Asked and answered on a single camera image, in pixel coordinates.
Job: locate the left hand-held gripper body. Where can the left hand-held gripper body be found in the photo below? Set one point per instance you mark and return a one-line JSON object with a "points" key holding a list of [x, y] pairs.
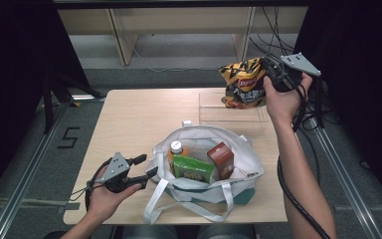
{"points": [[117, 169]]}

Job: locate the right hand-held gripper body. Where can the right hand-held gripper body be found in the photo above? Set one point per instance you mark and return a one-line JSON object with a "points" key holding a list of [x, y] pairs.
{"points": [[288, 79]]}

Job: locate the yellow black chip bag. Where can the yellow black chip bag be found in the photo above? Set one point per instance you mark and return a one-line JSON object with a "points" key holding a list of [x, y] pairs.
{"points": [[243, 84]]}

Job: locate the orange juice bottle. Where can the orange juice bottle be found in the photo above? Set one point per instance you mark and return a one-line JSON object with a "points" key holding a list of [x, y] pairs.
{"points": [[176, 147]]}

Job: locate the green snack packet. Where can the green snack packet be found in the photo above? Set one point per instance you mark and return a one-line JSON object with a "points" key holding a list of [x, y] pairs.
{"points": [[192, 167]]}

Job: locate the clear plastic bin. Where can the clear plastic bin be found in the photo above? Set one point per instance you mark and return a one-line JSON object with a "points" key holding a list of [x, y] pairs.
{"points": [[232, 114]]}

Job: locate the brown carton box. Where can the brown carton box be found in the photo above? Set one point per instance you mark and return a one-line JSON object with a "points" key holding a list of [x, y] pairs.
{"points": [[222, 161]]}

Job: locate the white green orange tote bag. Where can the white green orange tote bag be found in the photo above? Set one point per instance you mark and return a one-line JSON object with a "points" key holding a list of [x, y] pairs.
{"points": [[242, 159]]}

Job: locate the person's right hand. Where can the person's right hand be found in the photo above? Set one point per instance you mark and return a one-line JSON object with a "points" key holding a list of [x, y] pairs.
{"points": [[283, 104]]}

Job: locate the person's left hand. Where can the person's left hand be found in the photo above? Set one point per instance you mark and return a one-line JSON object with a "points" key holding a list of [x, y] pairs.
{"points": [[107, 202]]}

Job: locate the black metal stand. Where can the black metal stand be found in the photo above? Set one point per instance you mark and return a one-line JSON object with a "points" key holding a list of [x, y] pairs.
{"points": [[48, 106], [319, 103]]}

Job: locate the black curtain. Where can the black curtain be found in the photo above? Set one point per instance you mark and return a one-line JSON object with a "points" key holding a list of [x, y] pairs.
{"points": [[16, 83], [361, 83]]}

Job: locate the beige wooden desk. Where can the beige wooden desk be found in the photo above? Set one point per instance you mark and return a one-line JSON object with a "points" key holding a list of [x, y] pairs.
{"points": [[185, 20]]}

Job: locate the aluminium floor rail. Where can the aluminium floor rail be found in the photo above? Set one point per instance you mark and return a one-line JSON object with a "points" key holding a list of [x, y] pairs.
{"points": [[23, 186], [351, 195]]}

